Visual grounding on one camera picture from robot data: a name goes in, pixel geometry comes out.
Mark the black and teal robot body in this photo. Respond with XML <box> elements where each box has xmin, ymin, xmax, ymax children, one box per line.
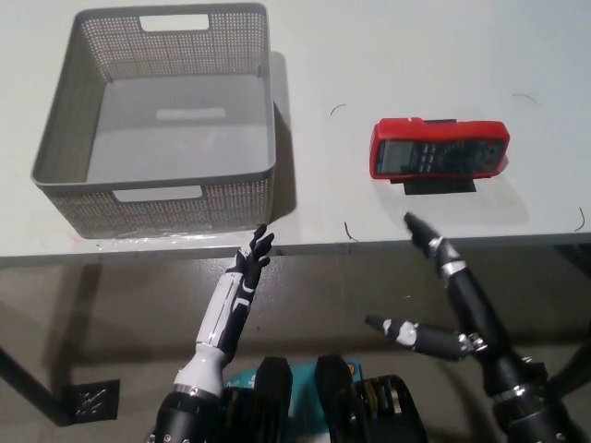
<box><xmin>224</xmin><ymin>353</ymin><xmax>428</xmax><ymax>443</ymax></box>

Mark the grey perforated plastic basket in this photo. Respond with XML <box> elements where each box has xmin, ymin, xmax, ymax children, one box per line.
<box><xmin>30</xmin><ymin>2</ymin><xmax>278</xmax><ymax>240</ymax></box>

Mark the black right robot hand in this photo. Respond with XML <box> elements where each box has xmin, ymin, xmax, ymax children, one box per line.
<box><xmin>364</xmin><ymin>211</ymin><xmax>551</xmax><ymax>400</ymax></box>

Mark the black tape patch on table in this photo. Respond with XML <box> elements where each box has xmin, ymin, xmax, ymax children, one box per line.
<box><xmin>391</xmin><ymin>177</ymin><xmax>478</xmax><ymax>198</ymax></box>

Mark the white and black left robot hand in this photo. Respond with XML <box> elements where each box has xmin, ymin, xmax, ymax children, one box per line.
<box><xmin>172</xmin><ymin>223</ymin><xmax>276</xmax><ymax>399</ymax></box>

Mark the black floor tape patch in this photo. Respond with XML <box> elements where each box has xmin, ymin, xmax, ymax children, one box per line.
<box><xmin>61</xmin><ymin>378</ymin><xmax>122</xmax><ymax>424</ymax></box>

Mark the red digital multimeter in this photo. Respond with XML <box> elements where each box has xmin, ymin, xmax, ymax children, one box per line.
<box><xmin>368</xmin><ymin>116</ymin><xmax>511</xmax><ymax>181</ymax></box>

